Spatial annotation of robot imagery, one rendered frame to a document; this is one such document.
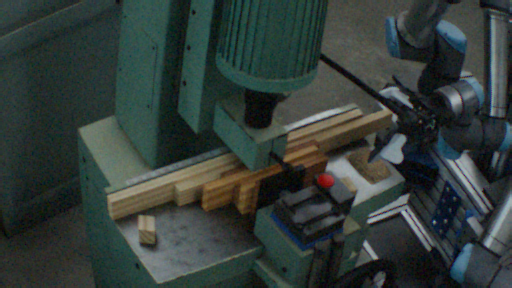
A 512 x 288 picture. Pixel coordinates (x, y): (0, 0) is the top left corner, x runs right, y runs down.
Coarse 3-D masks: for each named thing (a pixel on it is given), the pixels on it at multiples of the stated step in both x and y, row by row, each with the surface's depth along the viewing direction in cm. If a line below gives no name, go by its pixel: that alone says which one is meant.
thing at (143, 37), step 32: (128, 0) 149; (160, 0) 135; (128, 32) 152; (160, 32) 138; (128, 64) 156; (160, 64) 142; (128, 96) 161; (160, 96) 147; (128, 128) 166; (160, 128) 153; (160, 160) 159
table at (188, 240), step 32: (384, 160) 157; (384, 192) 150; (128, 224) 134; (160, 224) 135; (192, 224) 137; (224, 224) 138; (128, 256) 133; (160, 256) 129; (192, 256) 130; (224, 256) 132; (256, 256) 136; (352, 256) 139
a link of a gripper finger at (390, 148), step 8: (392, 136) 137; (400, 136) 137; (384, 144) 137; (392, 144) 137; (400, 144) 136; (376, 152) 137; (384, 152) 137; (392, 152) 136; (400, 152) 136; (368, 160) 136; (376, 160) 137; (392, 160) 135; (400, 160) 135
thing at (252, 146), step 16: (240, 96) 145; (224, 112) 142; (240, 112) 141; (224, 128) 143; (240, 128) 138; (272, 128) 139; (240, 144) 140; (256, 144) 136; (272, 144) 138; (256, 160) 138; (272, 160) 141
